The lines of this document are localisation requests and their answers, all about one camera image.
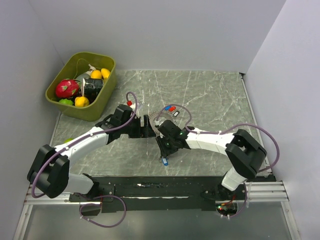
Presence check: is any yellow lemon toy back left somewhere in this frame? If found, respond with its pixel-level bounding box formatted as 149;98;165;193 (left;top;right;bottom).
90;69;103;79

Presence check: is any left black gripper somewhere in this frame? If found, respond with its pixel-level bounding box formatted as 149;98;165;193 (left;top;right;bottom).
120;114;156;138

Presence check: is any grey spray bottle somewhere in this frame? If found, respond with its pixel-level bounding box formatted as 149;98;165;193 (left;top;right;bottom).
75;64;96;82

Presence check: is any red key tag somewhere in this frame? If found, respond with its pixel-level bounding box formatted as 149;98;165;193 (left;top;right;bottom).
169;106;176;112

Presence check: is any olive green plastic bin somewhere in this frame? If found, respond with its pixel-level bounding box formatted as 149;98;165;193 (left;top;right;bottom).
45;52;117;122

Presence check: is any aluminium rail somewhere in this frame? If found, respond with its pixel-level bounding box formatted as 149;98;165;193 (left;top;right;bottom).
14;176;301;240

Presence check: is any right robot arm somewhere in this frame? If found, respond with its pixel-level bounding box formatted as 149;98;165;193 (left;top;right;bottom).
156;120;267;200

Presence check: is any red dragon fruit toy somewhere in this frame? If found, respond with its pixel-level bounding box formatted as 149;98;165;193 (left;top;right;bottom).
55;79;80;99

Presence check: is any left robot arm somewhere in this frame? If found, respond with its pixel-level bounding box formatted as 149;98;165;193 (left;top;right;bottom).
27;104;156;201

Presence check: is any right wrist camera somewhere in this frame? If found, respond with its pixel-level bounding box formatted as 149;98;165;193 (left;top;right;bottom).
152;119;163;136

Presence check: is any yellow lemon toy front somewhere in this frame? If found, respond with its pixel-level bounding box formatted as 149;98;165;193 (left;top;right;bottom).
74;96;90;108

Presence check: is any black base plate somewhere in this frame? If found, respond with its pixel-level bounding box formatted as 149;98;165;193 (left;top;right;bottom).
69;176;245;213

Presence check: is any yellow lemon toy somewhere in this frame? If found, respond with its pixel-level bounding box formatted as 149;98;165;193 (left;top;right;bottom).
100;68;111;80
90;69;103;79
74;96;90;108

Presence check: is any yellow lemon toy back right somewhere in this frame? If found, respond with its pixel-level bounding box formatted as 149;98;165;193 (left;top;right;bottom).
100;68;111;80

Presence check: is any green pear toy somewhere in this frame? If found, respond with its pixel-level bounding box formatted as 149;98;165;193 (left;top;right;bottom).
64;138;73;144

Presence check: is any metal disc keyring organizer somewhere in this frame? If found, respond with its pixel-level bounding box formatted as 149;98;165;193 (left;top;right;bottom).
149;111;175;136

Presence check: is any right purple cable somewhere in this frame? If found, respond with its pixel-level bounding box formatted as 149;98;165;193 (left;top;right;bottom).
156;103;280;221

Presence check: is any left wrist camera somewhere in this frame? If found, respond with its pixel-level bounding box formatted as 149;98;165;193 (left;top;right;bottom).
126;100;144;118

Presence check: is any black white key tag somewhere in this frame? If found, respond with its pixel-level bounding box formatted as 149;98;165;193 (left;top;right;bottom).
173;110;180;117

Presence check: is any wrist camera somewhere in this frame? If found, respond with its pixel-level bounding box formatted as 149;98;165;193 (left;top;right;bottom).
152;119;163;136
126;100;144;118

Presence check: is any black wrapped cup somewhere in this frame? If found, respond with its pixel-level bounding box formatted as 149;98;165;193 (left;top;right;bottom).
81;78;104;98

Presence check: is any green lime toy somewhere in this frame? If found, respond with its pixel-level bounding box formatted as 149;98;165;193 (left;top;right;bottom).
58;98;74;106

